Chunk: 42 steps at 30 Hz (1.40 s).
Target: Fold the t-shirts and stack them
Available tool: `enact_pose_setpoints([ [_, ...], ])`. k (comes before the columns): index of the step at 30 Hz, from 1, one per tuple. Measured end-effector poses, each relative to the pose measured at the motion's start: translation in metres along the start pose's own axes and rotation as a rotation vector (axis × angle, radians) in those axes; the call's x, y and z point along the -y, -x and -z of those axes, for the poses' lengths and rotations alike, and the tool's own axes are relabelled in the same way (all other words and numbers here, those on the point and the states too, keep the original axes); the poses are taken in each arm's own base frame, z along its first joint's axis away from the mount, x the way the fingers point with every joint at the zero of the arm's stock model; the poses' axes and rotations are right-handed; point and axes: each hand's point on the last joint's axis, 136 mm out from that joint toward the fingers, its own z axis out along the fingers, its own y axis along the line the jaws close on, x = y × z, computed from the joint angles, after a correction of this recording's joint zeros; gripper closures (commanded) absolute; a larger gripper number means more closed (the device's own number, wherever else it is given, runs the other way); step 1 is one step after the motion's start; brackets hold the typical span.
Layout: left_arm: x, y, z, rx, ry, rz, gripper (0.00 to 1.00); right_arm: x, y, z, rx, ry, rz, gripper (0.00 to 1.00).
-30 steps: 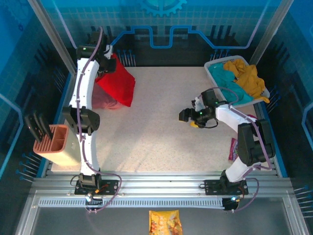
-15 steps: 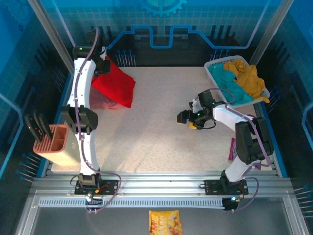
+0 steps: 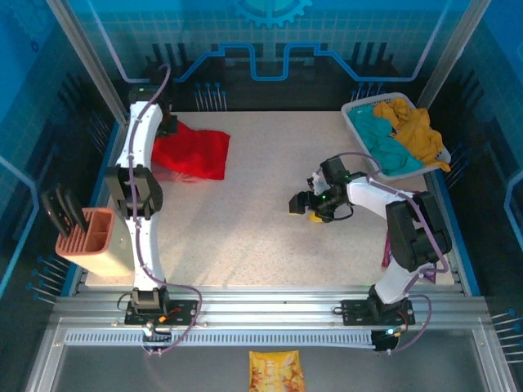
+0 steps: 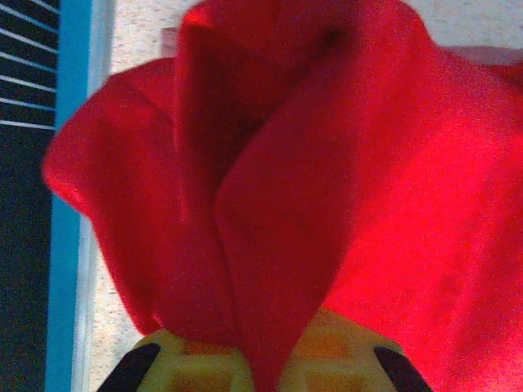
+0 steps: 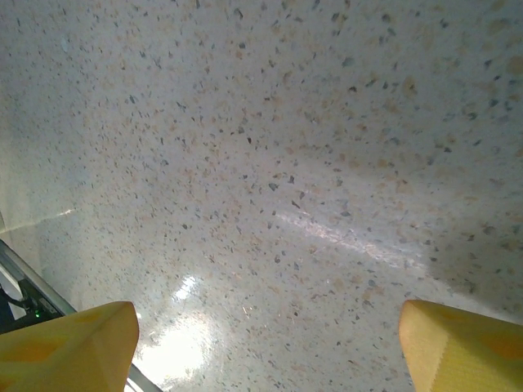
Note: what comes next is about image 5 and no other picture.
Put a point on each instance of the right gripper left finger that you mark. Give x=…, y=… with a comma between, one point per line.
x=65, y=355

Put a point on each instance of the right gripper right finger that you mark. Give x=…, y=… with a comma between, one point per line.
x=470, y=355

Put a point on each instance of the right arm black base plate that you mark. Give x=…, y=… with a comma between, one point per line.
x=20, y=302

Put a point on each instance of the aluminium frame rail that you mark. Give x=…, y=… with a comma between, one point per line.
x=24, y=265

